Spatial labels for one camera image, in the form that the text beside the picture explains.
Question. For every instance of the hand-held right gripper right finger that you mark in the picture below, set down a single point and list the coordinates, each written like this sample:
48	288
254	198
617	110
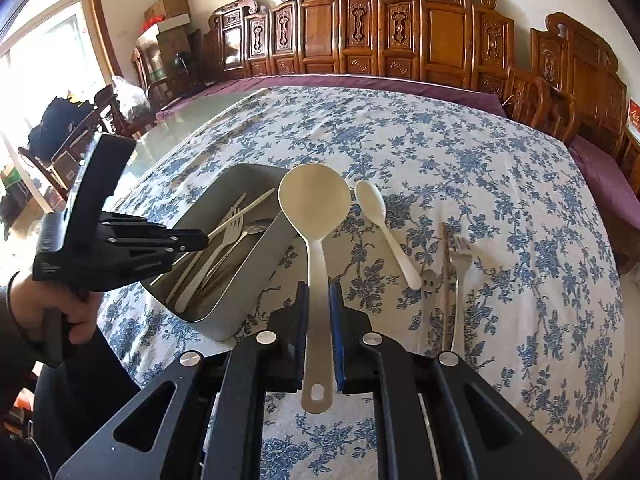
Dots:
334	330

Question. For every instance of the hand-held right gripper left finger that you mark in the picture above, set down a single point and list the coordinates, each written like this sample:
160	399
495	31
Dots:
301	330

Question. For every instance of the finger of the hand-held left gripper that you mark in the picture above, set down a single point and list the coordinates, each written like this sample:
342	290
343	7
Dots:
185	239
165	259

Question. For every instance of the cream chopstick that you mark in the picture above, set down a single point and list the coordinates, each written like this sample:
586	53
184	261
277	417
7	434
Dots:
220	232
255	202

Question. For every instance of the rectangular metal tin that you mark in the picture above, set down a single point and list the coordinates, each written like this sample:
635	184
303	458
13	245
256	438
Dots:
240	305

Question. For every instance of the large white ladle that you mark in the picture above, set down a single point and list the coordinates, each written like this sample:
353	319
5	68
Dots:
314	200

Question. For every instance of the person's left forearm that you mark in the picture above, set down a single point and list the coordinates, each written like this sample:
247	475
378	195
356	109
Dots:
12	375

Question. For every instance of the person's left hand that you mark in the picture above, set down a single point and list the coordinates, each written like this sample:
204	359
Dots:
30	305

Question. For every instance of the dark wooden chair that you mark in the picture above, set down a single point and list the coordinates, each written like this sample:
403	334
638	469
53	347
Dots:
112	110

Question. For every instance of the clear plastic bag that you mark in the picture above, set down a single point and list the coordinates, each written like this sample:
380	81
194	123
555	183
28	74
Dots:
130	97

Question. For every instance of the smiley metal spoon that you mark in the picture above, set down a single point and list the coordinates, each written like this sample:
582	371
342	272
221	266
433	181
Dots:
430	280

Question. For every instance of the small white spoon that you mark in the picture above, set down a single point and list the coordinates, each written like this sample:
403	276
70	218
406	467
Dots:
370	200

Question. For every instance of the stack of storage boxes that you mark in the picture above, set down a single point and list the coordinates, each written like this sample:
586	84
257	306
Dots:
167	45

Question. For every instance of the person's dark trousers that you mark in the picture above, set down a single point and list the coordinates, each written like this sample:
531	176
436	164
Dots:
85	400

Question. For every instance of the brown cardboard box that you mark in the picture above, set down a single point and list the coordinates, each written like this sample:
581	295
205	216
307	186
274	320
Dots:
167	6

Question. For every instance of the blue floral tablecloth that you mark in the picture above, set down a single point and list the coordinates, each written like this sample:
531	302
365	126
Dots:
450	160

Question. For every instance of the long purple sofa cushion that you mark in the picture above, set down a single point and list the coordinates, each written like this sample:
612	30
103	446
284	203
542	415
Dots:
350	82

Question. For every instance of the long carved wooden sofa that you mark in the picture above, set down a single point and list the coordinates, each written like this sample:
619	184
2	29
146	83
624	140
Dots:
320	25

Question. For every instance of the purple armchair cushion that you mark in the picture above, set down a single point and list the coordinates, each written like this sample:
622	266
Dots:
605	175

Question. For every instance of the carved wooden armchair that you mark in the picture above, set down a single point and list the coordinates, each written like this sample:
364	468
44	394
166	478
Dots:
575	70

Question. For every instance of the red gift box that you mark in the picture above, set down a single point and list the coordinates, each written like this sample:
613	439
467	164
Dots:
635	117

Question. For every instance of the wooden door frame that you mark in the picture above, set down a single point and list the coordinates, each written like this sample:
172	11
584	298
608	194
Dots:
102	15

